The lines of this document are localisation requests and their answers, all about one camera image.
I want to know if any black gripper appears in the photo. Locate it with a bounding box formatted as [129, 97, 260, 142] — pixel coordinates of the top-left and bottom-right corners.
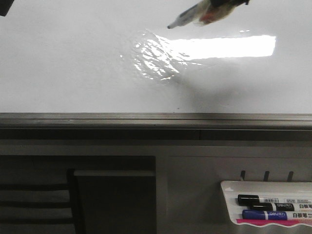
[211, 0, 250, 7]

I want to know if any white marker with tape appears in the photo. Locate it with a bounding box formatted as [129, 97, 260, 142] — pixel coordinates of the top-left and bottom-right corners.
[167, 0, 238, 29]

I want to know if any white whiteboard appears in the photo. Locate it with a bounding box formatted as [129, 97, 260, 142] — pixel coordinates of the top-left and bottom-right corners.
[0, 0, 312, 114]

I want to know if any grey whiteboard ledge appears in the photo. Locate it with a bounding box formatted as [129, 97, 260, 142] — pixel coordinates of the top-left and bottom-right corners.
[0, 113, 312, 141]

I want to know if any left black hook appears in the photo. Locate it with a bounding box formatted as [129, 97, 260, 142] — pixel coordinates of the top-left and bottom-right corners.
[240, 170, 246, 181]

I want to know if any black hook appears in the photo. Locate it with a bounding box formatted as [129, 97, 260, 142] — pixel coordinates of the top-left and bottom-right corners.
[240, 170, 246, 181]
[263, 171, 270, 182]

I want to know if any middle black hook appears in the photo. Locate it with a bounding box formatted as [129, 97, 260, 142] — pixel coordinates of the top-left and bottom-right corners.
[263, 171, 270, 182]

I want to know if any upper black-capped marker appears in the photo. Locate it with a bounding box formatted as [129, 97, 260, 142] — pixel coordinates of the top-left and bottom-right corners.
[237, 195, 312, 206]

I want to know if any black-capped marker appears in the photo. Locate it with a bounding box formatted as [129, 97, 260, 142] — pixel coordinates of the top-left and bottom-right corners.
[237, 195, 312, 206]
[249, 203, 312, 212]

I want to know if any white plastic marker tray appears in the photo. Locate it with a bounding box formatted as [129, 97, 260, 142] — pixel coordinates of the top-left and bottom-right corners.
[221, 181, 312, 234]

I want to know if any lower black-capped marker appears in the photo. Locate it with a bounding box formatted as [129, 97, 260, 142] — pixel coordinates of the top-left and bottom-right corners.
[249, 203, 312, 212]

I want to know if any blue-capped marker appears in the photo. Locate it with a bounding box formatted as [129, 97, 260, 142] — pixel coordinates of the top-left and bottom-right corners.
[242, 210, 312, 221]

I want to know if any black slatted chair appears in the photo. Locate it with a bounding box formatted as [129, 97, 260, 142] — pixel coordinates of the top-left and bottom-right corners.
[0, 169, 86, 234]

